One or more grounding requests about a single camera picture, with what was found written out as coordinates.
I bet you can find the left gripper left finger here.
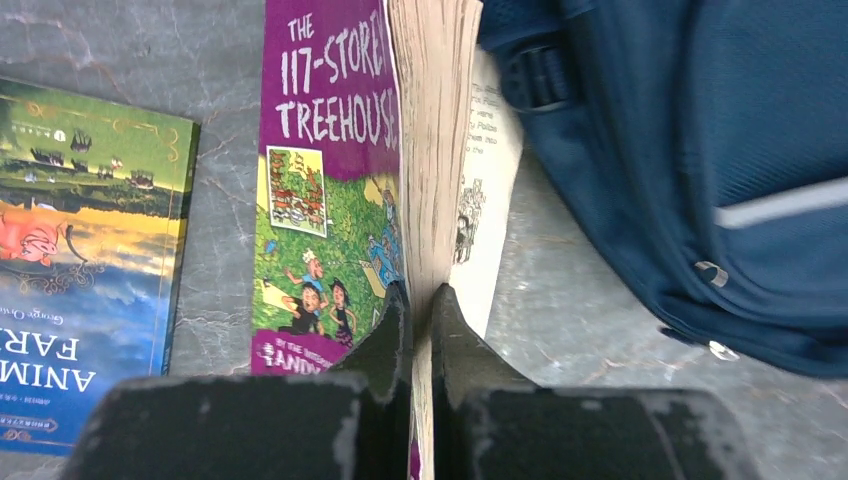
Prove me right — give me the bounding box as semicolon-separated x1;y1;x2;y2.
61;283;412;480

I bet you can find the navy blue student backpack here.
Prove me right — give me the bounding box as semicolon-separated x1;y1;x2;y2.
479;1;847;379

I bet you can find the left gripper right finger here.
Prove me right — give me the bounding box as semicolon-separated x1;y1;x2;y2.
431;285;759;480

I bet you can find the purple Treehouse book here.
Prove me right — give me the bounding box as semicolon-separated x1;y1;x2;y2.
234;1;498;479

